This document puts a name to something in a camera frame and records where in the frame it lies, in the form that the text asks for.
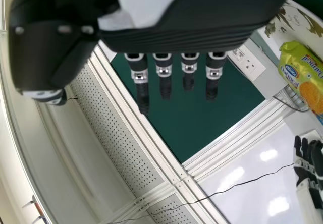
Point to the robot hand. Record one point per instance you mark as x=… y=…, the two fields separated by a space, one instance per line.
x=315 y=163
x=189 y=19

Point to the yellow-green biscuit packet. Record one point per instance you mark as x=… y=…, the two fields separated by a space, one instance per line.
x=302 y=77

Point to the plate with brown leaf pattern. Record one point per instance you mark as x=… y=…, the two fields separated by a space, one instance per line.
x=297 y=29

